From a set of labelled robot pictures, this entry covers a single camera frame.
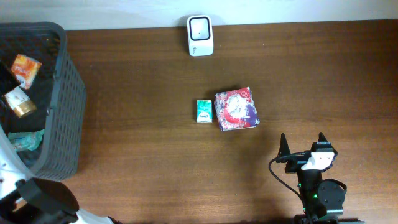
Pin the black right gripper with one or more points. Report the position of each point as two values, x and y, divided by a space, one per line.
283 154

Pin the red purple tissue pack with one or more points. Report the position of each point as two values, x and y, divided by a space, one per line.
235 110

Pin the small green tissue packet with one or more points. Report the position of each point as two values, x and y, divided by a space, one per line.
204 111

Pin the teal soap pouch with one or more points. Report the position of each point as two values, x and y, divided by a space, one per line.
26 141

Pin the white tube gold cap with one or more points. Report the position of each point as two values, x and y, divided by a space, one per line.
20 103

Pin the orange tissue packet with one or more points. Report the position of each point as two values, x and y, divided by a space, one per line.
25 69

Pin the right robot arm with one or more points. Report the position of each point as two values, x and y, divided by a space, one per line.
322 199

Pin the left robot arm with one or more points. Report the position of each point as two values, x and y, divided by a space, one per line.
174 176

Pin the white barcode scanner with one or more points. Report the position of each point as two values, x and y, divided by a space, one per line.
200 36

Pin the dark grey plastic basket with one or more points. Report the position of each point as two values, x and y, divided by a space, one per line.
58 93

